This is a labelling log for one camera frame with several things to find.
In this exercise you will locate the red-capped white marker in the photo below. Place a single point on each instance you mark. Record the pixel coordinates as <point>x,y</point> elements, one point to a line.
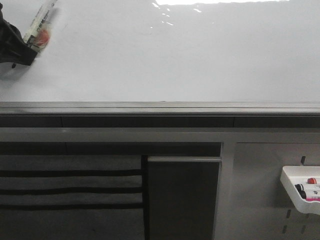
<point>312,181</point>

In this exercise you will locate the taped white black-tip marker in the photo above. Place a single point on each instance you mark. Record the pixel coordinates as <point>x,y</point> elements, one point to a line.
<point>39,33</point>

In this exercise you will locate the grey fabric pocket organizer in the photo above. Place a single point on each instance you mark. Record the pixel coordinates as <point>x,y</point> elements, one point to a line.
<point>73,197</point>

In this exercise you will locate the pink marker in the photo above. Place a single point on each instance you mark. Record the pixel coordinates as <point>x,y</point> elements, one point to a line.
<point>313,198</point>

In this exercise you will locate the white pegboard panel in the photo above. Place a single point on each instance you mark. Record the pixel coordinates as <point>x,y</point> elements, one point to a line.
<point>261,208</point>

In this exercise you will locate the grey metal stand frame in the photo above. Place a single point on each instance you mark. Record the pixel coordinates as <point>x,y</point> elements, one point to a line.
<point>189,170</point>

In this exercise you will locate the white plastic marker tray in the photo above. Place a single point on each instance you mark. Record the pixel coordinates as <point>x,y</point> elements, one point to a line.
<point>292,175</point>

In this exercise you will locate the white whiteboard with grey frame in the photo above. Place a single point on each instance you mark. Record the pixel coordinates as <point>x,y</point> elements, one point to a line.
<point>173,57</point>

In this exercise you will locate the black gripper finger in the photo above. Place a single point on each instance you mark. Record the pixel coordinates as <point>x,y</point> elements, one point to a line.
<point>12,47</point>

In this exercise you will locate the black-capped white marker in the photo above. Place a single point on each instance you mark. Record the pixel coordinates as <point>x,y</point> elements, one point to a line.
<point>307,187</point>

